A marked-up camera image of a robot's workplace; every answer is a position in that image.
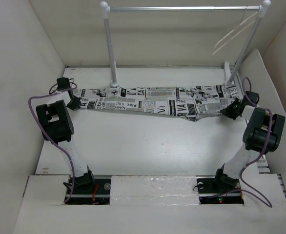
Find white clothes rack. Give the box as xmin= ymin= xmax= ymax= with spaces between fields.
xmin=100 ymin=0 xmax=271 ymax=87

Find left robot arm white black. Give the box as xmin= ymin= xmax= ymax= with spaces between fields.
xmin=36 ymin=78 xmax=96 ymax=194

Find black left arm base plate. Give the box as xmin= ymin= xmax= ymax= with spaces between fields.
xmin=63 ymin=175 xmax=112 ymax=205

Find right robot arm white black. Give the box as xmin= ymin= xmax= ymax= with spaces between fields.
xmin=212 ymin=91 xmax=286 ymax=192

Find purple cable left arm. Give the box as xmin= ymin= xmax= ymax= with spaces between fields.
xmin=27 ymin=82 xmax=79 ymax=203

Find beige wire clothes hanger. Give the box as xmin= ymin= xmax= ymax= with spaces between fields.
xmin=212 ymin=12 xmax=259 ymax=56

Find newspaper print trousers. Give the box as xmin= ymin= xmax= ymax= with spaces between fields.
xmin=73 ymin=84 xmax=241 ymax=122

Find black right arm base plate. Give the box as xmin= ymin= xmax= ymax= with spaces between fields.
xmin=193 ymin=176 xmax=244 ymax=205

